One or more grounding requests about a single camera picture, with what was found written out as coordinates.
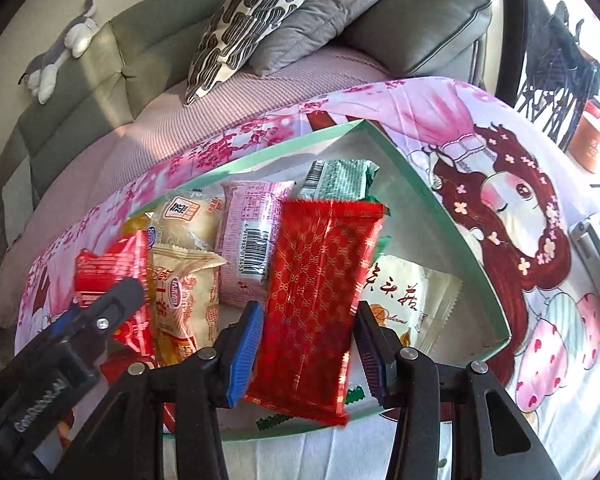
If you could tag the dark green snack packet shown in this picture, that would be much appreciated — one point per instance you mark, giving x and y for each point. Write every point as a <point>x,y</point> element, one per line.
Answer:
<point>340,177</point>

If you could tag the silver phone stand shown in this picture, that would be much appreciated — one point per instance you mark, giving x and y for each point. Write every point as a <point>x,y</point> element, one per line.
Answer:
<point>587,240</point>

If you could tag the red gold-patterned snack packet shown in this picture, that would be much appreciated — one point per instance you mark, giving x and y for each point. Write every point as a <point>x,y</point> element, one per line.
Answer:
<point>320,300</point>

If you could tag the long cream and orange bread packet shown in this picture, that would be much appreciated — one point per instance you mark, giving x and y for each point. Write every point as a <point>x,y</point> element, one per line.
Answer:
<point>190,300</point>

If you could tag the plain grey pillow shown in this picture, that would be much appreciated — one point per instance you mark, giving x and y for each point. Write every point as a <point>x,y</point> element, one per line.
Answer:
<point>325,15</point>

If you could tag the black and white patterned pillow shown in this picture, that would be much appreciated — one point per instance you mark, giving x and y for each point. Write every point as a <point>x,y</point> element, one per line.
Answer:
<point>250,20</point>

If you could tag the black metal rack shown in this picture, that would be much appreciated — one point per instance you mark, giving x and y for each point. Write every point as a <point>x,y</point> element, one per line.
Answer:
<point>560,75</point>

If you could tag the grey and white plush toy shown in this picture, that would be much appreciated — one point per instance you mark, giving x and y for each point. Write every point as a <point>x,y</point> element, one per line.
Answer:
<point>55,57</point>

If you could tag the pink cartoon printed blanket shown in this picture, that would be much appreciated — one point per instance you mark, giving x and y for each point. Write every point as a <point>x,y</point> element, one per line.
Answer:
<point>530,360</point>

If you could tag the grey sofa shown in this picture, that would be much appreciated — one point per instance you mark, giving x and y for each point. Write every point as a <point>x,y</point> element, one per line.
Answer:
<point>150,45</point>

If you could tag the green-edged white cardboard tray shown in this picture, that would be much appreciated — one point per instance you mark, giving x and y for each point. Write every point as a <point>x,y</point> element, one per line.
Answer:
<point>430,220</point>

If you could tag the light grey cushion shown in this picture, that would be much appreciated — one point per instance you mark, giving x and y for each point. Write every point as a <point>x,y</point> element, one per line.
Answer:
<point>17,195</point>

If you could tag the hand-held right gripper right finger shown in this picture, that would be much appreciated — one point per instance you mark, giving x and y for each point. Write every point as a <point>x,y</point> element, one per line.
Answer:
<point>372,360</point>

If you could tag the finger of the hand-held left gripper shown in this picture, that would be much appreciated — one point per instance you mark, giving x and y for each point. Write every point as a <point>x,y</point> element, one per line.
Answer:
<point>115,305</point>

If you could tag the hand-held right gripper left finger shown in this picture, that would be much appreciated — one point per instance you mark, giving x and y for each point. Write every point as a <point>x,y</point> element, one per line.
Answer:
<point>240,355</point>

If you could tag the orange bucket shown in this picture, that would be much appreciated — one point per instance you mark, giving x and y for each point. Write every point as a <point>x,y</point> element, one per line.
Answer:
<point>587,145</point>

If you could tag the pink snack packet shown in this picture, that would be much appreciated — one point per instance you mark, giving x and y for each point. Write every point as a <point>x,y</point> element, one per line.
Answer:
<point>250,230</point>

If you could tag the cream snack packet orange print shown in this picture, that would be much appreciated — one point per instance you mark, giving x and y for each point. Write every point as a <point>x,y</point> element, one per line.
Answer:
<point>410,290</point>

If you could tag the pink waffle sofa cover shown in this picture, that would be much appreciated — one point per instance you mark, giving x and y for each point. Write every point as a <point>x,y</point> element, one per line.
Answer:
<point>180,130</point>

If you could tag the black door frame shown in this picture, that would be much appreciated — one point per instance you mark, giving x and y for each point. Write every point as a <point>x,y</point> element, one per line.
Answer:
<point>515,35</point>

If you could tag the cream round cake packet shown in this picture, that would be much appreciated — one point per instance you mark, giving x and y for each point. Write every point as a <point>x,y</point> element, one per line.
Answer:
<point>190,220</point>

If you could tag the bright red snack packet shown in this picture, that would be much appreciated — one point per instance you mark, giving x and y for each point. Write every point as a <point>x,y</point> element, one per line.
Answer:
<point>110,270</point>

